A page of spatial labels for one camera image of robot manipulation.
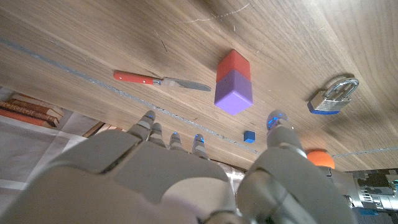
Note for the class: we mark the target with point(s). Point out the silver padlock with blue base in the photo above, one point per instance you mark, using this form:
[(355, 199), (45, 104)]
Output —
[(326, 101)]

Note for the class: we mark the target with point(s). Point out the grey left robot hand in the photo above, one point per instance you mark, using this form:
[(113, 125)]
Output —
[(342, 183)]

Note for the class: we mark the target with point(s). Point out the small blue cube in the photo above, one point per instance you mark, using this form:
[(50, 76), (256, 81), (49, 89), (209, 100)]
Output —
[(249, 137)]

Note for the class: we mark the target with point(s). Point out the printed bookshelf backdrop cloth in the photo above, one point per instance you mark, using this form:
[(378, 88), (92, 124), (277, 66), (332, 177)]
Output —
[(31, 140)]

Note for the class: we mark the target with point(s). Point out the red magnetic block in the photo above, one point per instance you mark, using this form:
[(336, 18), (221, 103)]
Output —
[(233, 63)]

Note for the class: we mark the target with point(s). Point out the orange ball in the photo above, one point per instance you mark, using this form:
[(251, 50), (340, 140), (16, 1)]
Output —
[(321, 159)]

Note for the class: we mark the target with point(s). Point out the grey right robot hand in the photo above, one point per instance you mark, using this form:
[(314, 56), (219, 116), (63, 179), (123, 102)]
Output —
[(155, 180)]

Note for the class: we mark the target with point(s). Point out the purple magnetic block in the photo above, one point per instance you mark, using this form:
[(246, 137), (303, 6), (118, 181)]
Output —
[(233, 93)]

